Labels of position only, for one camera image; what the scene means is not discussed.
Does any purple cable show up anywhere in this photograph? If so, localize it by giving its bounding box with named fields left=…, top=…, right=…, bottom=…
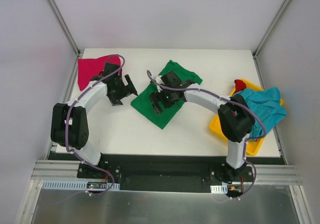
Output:
left=65, top=54, right=126, bottom=197
left=146, top=70, right=266, bottom=202

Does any teal t shirt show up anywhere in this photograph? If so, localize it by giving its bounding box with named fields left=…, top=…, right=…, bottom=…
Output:
left=236, top=87, right=287, bottom=141

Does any left aluminium frame post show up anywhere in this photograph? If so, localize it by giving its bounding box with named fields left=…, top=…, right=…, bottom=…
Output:
left=37, top=0, right=81, bottom=57

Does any red t shirt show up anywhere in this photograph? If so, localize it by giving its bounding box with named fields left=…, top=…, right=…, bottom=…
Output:
left=231, top=79, right=248, bottom=117

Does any folded magenta t shirt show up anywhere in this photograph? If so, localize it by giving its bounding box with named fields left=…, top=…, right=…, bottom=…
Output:
left=77, top=55, right=121, bottom=91

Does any right aluminium frame post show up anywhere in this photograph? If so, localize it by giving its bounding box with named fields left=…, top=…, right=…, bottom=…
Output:
left=252, top=0, right=303, bottom=58

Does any aluminium frame post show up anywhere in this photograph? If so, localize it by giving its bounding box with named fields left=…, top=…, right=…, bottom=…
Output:
left=37, top=0, right=81, bottom=57
left=252, top=0, right=303, bottom=58

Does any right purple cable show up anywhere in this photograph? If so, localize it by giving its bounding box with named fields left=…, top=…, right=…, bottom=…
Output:
left=146, top=70, right=266, bottom=202

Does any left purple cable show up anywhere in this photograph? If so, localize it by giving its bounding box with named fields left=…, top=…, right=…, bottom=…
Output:
left=65, top=54, right=126, bottom=197

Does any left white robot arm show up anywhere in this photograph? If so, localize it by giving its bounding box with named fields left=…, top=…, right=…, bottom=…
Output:
left=50, top=63, right=138, bottom=178

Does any green t shirt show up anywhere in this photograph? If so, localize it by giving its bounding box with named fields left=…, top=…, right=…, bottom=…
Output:
left=131, top=60, right=203, bottom=129

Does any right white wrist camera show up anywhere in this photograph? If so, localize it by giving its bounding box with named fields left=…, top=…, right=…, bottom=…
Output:
left=153, top=76, right=163, bottom=84

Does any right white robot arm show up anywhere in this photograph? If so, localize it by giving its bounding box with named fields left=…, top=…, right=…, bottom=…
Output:
left=147, top=71, right=255, bottom=184

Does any yellow plastic tray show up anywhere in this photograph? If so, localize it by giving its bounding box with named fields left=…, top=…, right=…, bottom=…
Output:
left=208, top=78, right=285, bottom=156

